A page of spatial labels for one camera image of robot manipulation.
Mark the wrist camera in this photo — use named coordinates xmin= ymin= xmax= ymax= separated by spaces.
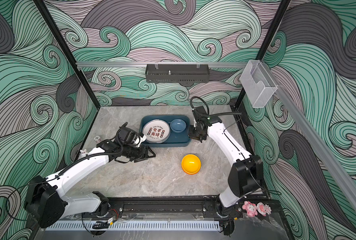
xmin=116 ymin=127 xmax=147 ymax=148
xmin=192 ymin=106 xmax=209 ymax=122

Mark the white slotted cable duct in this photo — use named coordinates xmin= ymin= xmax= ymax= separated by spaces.
xmin=46 ymin=220 xmax=221 ymax=232

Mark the pink checkered small cup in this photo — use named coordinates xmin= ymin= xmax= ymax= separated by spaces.
xmin=94 ymin=136 xmax=102 ymax=144

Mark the black wall shelf tray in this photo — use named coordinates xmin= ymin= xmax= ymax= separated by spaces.
xmin=145 ymin=64 xmax=210 ymax=84

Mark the yellow bowl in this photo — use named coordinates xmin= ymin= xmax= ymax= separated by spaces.
xmin=181 ymin=154 xmax=202 ymax=175

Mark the white rabbit figurine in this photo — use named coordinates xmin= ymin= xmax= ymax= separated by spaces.
xmin=79 ymin=149 xmax=88 ymax=159

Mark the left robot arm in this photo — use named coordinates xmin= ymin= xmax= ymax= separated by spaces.
xmin=24 ymin=140 xmax=156 ymax=228

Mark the enjoy the moment plate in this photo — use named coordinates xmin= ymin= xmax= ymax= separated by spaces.
xmin=142 ymin=120 xmax=171 ymax=144

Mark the aluminium rail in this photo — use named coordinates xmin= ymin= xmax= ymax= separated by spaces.
xmin=259 ymin=61 xmax=356 ymax=212
xmin=75 ymin=61 xmax=247 ymax=69

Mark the black frame post right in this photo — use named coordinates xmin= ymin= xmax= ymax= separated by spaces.
xmin=235 ymin=1 xmax=290 ymax=111

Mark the aluminium rail back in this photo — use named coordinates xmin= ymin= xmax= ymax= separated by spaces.
xmin=75 ymin=61 xmax=247 ymax=69

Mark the aluminium rail right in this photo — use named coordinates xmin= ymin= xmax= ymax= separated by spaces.
xmin=259 ymin=61 xmax=356 ymax=212

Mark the clear acrylic wall holder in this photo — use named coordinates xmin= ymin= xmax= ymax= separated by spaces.
xmin=240 ymin=60 xmax=278 ymax=109

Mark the teal plastic bin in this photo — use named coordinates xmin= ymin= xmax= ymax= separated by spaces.
xmin=140 ymin=115 xmax=191 ymax=148

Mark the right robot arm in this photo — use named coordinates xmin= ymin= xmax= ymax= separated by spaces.
xmin=189 ymin=121 xmax=263 ymax=208

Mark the black frame post left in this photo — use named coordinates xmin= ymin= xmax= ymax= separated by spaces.
xmin=33 ymin=0 xmax=101 ymax=110

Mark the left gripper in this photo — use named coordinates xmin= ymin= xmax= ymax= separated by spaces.
xmin=123 ymin=144 xmax=157 ymax=162

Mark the pink white plush toy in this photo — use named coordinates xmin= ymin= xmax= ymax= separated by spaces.
xmin=257 ymin=202 xmax=272 ymax=217

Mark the black frame post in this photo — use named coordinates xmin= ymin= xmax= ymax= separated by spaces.
xmin=33 ymin=0 xmax=101 ymax=110
xmin=235 ymin=1 xmax=290 ymax=111

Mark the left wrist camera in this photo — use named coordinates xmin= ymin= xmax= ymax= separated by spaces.
xmin=116 ymin=127 xmax=147 ymax=148

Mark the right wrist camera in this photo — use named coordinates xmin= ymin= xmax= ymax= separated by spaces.
xmin=192 ymin=106 xmax=209 ymax=122

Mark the blue bowl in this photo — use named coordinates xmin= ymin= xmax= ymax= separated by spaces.
xmin=170 ymin=119 xmax=187 ymax=133

